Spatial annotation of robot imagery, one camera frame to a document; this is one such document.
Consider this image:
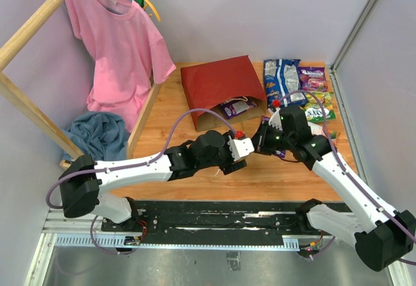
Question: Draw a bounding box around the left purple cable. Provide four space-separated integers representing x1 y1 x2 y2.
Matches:
45 107 238 256

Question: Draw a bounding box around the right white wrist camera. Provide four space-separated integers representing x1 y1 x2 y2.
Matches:
268 99 283 130

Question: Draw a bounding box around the purple cable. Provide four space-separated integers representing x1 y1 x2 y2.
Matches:
45 107 238 256
276 89 416 267

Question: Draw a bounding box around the green snack packet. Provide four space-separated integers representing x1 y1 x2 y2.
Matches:
303 92 336 123

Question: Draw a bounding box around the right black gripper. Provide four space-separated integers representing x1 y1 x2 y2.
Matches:
250 120 294 155

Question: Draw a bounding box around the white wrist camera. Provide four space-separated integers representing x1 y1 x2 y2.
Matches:
227 131 254 162
268 99 283 130

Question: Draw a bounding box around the blue Doritos chip bag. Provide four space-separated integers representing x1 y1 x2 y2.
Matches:
263 59 309 111

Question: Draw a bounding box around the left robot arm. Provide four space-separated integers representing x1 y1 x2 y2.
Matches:
59 130 254 231

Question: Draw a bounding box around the pink t-shirt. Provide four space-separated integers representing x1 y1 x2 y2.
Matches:
66 0 176 131

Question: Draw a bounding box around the purple snack packet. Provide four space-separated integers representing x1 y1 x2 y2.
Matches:
274 149 286 160
218 98 257 120
298 66 328 92

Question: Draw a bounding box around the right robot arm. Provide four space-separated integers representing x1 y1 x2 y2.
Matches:
252 106 415 272

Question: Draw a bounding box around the orange snack packet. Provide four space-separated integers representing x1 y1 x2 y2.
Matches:
308 122 341 146

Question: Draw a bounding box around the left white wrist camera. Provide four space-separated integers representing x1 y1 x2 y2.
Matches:
227 131 254 162

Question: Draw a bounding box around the blue cloth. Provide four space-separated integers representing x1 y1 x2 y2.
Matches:
63 112 129 161

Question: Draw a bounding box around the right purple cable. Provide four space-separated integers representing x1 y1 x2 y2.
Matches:
276 89 416 267

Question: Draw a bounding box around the wooden clothes rack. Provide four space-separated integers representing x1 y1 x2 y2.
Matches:
0 0 163 170

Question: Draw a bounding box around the red paper bag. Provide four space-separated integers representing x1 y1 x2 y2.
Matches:
180 55 267 124

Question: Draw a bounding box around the aluminium frame post right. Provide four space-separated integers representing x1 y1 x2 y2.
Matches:
330 0 397 72

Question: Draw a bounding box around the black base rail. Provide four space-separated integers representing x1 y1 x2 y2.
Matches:
45 198 358 251

